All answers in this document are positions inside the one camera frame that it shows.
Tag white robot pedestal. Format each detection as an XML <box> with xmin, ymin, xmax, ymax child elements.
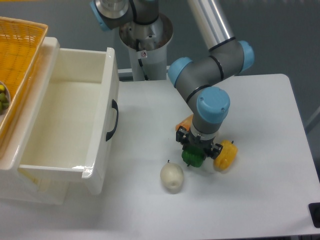
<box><xmin>119</xmin><ymin>13</ymin><xmax>173</xmax><ymax>81</ymax></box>

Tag white drawer cabinet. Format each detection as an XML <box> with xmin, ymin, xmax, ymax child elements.
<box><xmin>0</xmin><ymin>37</ymin><xmax>69</xmax><ymax>205</ymax></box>

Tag black table corner fixture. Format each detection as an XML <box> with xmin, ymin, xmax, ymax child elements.
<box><xmin>308</xmin><ymin>202</ymin><xmax>320</xmax><ymax>229</ymax></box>

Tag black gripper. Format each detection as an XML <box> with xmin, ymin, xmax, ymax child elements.
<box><xmin>175</xmin><ymin>124</ymin><xmax>223</xmax><ymax>160</ymax></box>

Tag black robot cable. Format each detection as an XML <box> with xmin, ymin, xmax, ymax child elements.
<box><xmin>136</xmin><ymin>39</ymin><xmax>150</xmax><ymax>81</ymax></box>

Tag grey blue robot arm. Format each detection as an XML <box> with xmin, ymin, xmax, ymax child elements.
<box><xmin>90</xmin><ymin>0</ymin><xmax>255</xmax><ymax>163</ymax></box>

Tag yellow bell pepper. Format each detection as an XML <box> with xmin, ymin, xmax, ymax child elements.
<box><xmin>213</xmin><ymin>139</ymin><xmax>238</xmax><ymax>171</ymax></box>

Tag white pear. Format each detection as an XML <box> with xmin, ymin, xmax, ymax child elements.
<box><xmin>160</xmin><ymin>160</ymin><xmax>184</xmax><ymax>194</ymax></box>

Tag yellow woven basket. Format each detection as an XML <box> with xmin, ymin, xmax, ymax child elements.
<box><xmin>0</xmin><ymin>16</ymin><xmax>48</xmax><ymax>143</ymax></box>

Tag white open drawer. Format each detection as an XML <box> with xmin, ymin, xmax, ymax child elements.
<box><xmin>17</xmin><ymin>47</ymin><xmax>120</xmax><ymax>195</ymax></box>

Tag green bell pepper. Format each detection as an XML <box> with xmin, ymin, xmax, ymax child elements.
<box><xmin>181</xmin><ymin>146</ymin><xmax>206</xmax><ymax>168</ymax></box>

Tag bowl of green fruit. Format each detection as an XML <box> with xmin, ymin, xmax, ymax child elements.
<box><xmin>0</xmin><ymin>82</ymin><xmax>11</xmax><ymax>115</ymax></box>

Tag black drawer handle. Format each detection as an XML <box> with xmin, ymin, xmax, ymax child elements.
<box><xmin>105</xmin><ymin>99</ymin><xmax>119</xmax><ymax>142</ymax></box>

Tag orange triangular bread piece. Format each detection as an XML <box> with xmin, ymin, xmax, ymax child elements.
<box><xmin>175</xmin><ymin>114</ymin><xmax>194</xmax><ymax>132</ymax></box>

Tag white metal frame bracket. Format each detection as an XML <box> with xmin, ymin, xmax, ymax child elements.
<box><xmin>228</xmin><ymin>61</ymin><xmax>242</xmax><ymax>77</ymax></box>

